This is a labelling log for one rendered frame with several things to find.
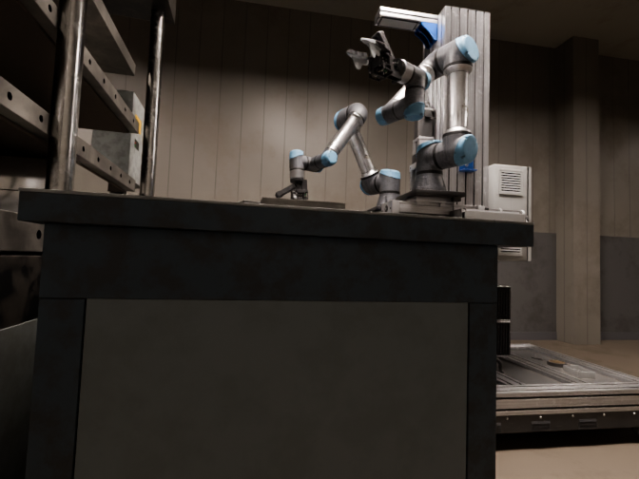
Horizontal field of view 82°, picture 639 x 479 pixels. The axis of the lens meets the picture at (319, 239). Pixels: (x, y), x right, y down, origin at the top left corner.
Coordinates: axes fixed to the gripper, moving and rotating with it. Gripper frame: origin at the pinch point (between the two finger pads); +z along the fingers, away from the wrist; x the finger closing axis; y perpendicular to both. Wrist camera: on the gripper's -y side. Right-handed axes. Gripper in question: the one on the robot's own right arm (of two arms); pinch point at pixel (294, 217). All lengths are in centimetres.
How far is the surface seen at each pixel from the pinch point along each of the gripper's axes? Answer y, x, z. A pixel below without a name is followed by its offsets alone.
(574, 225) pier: 299, 108, -13
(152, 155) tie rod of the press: -64, -20, -23
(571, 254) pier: 296, 114, 15
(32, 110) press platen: -71, -101, -4
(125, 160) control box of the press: -77, -9, -24
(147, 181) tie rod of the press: -66, -19, -12
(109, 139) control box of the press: -84, -10, -33
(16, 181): -83, -82, 6
